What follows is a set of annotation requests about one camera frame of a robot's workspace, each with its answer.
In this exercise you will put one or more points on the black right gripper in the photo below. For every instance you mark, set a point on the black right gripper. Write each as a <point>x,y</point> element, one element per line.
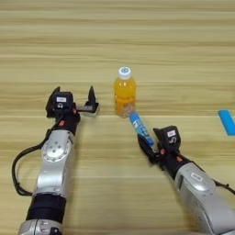
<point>170,159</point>

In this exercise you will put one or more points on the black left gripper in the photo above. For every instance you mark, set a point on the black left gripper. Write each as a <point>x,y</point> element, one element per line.
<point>67,120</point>

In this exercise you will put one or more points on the blue glue stick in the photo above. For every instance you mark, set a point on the blue glue stick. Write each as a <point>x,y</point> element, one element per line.
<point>139,125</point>

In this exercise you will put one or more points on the orange juice bottle white cap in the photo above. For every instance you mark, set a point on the orange juice bottle white cap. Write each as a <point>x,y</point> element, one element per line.
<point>125,95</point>

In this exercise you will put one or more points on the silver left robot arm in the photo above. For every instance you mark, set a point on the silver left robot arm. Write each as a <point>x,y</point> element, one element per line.
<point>55,171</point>

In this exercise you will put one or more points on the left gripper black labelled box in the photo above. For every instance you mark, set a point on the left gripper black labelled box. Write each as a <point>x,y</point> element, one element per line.
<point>61,101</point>

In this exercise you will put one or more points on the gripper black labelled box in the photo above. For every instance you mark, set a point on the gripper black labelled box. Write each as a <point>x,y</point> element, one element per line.
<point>61,101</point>
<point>170,137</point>

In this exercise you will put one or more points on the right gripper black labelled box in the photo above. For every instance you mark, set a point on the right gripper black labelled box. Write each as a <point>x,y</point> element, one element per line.
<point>170,137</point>

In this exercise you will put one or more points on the flat blue bar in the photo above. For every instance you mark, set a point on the flat blue bar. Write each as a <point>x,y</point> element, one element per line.
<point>228,122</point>

